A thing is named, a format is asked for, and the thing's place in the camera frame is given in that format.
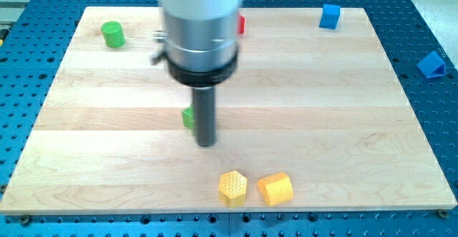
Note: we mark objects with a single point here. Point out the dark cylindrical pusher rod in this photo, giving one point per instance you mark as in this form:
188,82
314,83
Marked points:
204,116

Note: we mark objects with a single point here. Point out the green star block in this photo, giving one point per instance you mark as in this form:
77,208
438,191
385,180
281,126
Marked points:
188,117

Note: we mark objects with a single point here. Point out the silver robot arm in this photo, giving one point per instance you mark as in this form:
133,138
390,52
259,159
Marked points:
201,50

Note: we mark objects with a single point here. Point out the red block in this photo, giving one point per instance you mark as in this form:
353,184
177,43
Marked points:
241,24

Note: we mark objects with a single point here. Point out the yellow hexagon block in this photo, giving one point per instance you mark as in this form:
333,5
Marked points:
232,189

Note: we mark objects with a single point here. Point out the green cylinder block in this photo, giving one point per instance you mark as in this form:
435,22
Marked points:
113,34

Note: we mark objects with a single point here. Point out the wooden board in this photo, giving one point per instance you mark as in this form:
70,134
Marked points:
325,107

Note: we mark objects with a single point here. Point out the yellow pentagon block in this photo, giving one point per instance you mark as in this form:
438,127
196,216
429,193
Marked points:
276,188

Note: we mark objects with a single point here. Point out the blue cube block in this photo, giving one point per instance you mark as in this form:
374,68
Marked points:
330,16

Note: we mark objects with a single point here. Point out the blue triangle block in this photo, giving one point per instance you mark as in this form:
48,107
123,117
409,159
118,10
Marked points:
432,65

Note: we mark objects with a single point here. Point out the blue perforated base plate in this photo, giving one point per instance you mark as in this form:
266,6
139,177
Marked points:
408,30

